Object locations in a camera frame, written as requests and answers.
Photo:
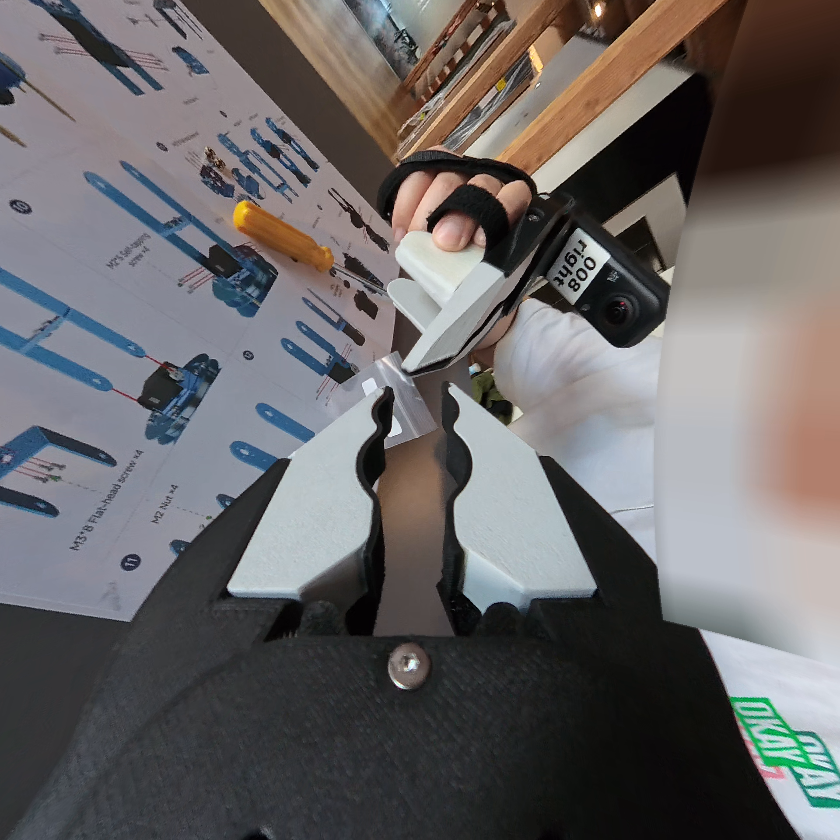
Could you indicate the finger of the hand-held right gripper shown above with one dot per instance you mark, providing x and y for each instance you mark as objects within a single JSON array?
[{"x": 459, "y": 321}]

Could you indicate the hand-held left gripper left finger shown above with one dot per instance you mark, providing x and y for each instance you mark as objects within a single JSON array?
[{"x": 308, "y": 525}]

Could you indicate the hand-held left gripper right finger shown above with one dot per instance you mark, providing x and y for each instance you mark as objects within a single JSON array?
[{"x": 518, "y": 525}]

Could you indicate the small zip bag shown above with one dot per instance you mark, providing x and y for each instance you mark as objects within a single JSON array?
[{"x": 410, "y": 400}]

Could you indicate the person's right hand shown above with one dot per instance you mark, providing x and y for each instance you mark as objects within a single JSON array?
[{"x": 420, "y": 197}]

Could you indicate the green and blue bag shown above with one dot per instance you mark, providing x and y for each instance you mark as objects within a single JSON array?
[{"x": 489, "y": 394}]

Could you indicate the small loose screw cluster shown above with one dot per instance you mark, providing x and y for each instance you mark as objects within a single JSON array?
[{"x": 213, "y": 157}]

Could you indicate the printed assembly instruction sheet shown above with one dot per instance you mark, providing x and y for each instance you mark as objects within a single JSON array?
[{"x": 98, "y": 275}]

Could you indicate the thin wooden post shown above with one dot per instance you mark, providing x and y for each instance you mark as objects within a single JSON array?
[{"x": 485, "y": 72}]

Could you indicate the thick wooden post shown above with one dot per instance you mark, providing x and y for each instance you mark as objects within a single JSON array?
[{"x": 623, "y": 65}]

